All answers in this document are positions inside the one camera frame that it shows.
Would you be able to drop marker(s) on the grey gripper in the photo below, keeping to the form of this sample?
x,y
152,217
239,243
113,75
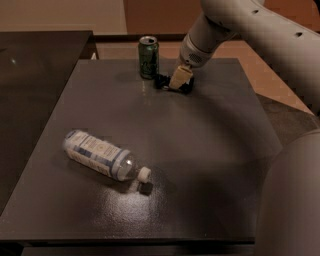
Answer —
x,y
191,54

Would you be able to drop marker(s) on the dark blue rxbar wrapper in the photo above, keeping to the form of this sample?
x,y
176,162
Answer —
x,y
163,81

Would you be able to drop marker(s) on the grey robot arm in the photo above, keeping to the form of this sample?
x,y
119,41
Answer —
x,y
288,221

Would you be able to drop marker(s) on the green soda can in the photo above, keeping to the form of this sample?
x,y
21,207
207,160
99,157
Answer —
x,y
148,49

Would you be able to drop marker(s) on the clear plastic water bottle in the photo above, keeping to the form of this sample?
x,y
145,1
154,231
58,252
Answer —
x,y
104,157

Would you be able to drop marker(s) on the dark side table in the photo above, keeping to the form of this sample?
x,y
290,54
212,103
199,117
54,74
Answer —
x,y
34,69

